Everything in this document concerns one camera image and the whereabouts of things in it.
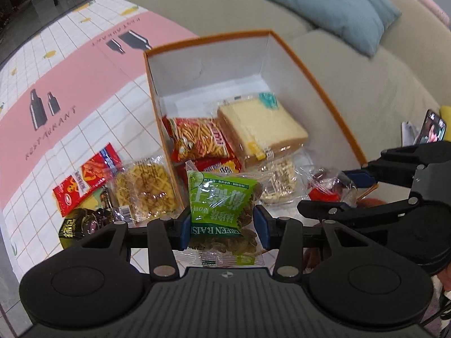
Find red spicy strip packet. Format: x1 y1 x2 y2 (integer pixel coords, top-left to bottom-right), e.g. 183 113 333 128
53 143 121 217

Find clear bag yellow crisps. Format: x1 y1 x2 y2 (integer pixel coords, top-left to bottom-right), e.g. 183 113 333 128
104 155 179 227

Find black yellow snack bag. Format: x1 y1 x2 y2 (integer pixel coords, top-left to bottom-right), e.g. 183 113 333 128
58 208 113 250

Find pink white checkered tablecloth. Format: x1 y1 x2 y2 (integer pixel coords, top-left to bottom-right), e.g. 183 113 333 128
1 0 193 278

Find smartphone with lit screen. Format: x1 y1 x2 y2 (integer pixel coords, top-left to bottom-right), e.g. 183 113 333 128
414 109 446 145

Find beige sofa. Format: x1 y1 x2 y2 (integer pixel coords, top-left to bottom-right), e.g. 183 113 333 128
127 0 450 159

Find red fries snack bag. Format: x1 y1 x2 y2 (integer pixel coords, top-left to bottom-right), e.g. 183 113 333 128
162 116 232 163

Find light blue cushion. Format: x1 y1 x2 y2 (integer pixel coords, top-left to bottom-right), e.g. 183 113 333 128
269 0 401 57

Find packaged sandwich bread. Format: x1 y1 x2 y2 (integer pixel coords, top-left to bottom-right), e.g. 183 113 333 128
216 92 309 169

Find green raisin snack bag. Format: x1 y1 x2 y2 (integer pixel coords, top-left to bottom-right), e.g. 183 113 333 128
185 160 272 267

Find red wrapped snack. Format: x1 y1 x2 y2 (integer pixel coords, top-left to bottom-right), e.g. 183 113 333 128
306 168 357 207

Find clear bag of peanuts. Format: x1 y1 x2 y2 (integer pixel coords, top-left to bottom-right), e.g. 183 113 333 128
260 157 304 204

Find orange cardboard box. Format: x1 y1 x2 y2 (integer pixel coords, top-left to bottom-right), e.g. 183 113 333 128
145 31 366 205

